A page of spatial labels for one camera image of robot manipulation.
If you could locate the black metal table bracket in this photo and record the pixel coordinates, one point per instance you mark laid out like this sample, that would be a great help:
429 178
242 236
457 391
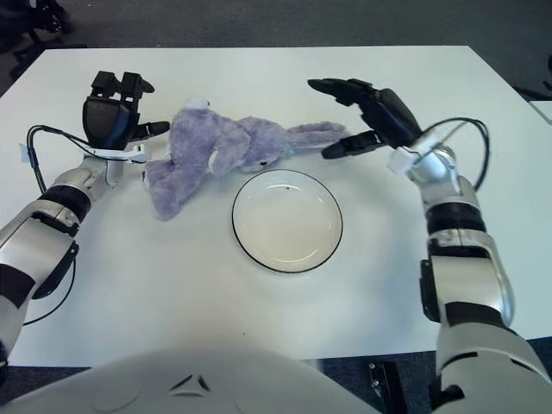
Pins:
381 388

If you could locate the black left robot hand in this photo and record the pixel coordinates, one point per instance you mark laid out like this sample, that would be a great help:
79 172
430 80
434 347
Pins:
108 125

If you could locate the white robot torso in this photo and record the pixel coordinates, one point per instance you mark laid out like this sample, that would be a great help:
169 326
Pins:
194 379

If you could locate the purple plush teddy bear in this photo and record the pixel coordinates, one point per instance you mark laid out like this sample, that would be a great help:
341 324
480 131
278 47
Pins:
194 151

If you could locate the white wrist mount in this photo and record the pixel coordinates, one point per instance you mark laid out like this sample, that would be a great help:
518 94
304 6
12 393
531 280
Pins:
138 152
399 161

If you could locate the white right wrist mount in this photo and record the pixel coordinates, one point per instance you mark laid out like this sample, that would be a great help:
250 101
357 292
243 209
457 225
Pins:
399 161

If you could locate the white left wrist mount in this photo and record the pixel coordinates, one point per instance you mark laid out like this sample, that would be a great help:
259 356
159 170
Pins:
138 152

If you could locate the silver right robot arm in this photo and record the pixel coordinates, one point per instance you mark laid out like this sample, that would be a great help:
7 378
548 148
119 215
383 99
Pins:
466 276

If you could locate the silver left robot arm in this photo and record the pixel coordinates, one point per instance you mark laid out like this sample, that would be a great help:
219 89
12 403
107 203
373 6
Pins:
26 241

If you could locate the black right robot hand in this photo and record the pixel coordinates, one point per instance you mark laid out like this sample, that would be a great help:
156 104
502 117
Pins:
388 116

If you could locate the white plate with black rim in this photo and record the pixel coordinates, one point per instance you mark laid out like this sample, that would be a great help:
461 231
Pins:
286 222

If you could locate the white side table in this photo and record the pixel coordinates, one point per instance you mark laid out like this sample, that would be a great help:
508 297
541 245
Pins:
544 110

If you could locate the black office chair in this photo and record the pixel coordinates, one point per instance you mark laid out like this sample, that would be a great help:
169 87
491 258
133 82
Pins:
17 19

